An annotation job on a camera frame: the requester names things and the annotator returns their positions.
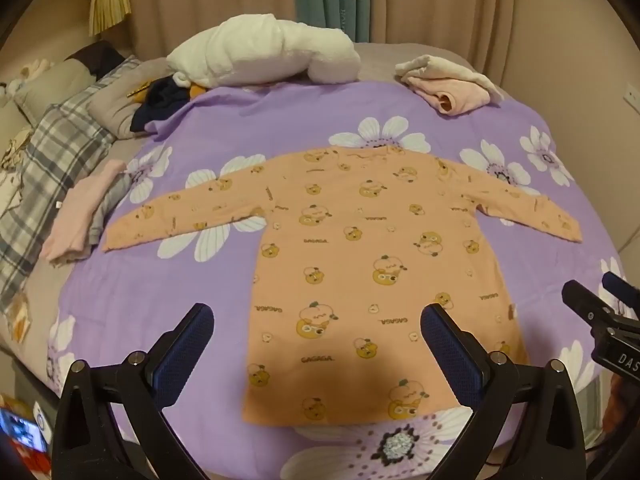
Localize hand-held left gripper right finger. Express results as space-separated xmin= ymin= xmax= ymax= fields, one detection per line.
xmin=420 ymin=303 xmax=586 ymax=480

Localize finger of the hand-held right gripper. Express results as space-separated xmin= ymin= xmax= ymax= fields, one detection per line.
xmin=562 ymin=280 xmax=620 ymax=332
xmin=602 ymin=272 xmax=640 ymax=312

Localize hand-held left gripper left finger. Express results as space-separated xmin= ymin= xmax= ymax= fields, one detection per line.
xmin=52 ymin=303 xmax=216 ymax=480

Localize orange printed long-sleeve shirt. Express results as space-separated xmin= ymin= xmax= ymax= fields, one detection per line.
xmin=102 ymin=145 xmax=584 ymax=429

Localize purple floral bed sheet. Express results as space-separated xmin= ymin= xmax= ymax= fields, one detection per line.
xmin=45 ymin=77 xmax=632 ymax=480

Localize grey folded garment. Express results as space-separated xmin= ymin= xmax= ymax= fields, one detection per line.
xmin=89 ymin=175 xmax=134 ymax=247

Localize smartphone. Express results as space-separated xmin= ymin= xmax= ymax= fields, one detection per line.
xmin=0 ymin=406 xmax=49 ymax=457

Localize light pink folded garment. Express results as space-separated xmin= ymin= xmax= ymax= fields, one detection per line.
xmin=40 ymin=159 xmax=128 ymax=264

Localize grey plaid blanket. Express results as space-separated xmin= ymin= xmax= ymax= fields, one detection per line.
xmin=0 ymin=57 xmax=145 ymax=302

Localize pink rolled garment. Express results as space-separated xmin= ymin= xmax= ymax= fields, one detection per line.
xmin=412 ymin=77 xmax=493 ymax=116

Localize dark navy clothing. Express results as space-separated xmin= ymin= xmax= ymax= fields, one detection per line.
xmin=130 ymin=78 xmax=202 ymax=134

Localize cream folded garment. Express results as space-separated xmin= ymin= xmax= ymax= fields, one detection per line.
xmin=395 ymin=54 xmax=504 ymax=102

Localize grey pillow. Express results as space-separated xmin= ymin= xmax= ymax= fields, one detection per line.
xmin=14 ymin=57 xmax=97 ymax=125

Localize white plush blanket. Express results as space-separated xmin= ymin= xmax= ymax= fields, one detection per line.
xmin=166 ymin=14 xmax=362 ymax=89

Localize dark brown cloth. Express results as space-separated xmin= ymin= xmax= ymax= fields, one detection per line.
xmin=67 ymin=40 xmax=126 ymax=80

